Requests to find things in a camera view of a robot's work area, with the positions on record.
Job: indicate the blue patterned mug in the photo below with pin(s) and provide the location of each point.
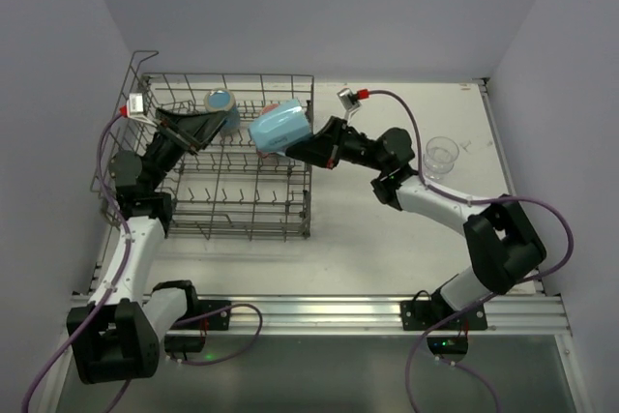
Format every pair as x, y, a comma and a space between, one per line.
222, 99

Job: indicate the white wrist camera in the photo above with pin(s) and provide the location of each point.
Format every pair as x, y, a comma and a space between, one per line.
135, 110
352, 101

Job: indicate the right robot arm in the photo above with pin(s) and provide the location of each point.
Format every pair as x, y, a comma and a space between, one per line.
502, 243

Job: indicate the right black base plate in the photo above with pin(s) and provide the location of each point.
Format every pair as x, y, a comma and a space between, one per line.
424, 310

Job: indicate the aluminium mounting rail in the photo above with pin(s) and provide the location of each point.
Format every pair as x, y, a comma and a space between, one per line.
289, 315

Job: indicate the grey wire dish rack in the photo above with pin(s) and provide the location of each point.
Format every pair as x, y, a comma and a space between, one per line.
228, 189

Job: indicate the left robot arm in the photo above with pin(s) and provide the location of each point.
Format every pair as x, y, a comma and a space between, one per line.
119, 334

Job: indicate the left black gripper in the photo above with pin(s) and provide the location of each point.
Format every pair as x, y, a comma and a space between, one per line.
175, 132

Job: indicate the left black controller box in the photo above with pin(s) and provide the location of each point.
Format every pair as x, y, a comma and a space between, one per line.
182, 346

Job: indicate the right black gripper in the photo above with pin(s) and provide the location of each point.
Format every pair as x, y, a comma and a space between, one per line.
336, 141

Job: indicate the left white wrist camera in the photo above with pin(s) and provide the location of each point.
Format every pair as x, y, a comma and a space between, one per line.
135, 110

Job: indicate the pink patterned mug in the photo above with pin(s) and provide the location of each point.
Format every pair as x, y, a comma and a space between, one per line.
270, 108

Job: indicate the black controller box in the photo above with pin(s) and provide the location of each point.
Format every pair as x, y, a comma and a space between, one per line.
182, 346
448, 346

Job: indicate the right black controller box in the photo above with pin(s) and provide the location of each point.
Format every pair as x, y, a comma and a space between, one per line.
448, 346

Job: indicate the clear glass cup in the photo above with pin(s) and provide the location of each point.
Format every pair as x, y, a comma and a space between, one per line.
441, 149
436, 171

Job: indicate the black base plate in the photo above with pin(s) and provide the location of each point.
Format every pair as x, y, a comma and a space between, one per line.
220, 318
424, 310

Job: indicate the light blue faceted cup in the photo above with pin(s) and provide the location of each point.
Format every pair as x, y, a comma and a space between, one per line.
275, 130

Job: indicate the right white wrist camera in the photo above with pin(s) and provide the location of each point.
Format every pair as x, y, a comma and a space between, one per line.
352, 101

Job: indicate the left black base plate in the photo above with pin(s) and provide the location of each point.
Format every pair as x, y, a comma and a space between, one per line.
220, 318

